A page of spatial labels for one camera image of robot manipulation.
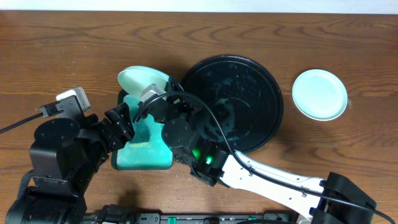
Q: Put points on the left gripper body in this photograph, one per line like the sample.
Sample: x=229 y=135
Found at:
x=109 y=132

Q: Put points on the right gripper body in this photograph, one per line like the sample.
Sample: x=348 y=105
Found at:
x=188 y=109

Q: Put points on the dark green scrub sponge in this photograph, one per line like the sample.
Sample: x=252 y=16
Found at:
x=142 y=135

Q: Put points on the mint green plate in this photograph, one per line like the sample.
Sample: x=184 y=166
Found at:
x=319 y=95
x=135 y=79

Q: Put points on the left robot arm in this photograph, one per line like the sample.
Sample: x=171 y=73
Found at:
x=67 y=152

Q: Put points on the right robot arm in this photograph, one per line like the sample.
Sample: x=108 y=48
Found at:
x=196 y=135

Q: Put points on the rectangular green soapy tray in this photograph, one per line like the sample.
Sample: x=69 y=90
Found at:
x=156 y=156

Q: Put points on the round black tray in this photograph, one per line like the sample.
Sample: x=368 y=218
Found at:
x=245 y=102

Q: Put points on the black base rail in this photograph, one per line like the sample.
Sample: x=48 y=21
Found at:
x=117 y=214

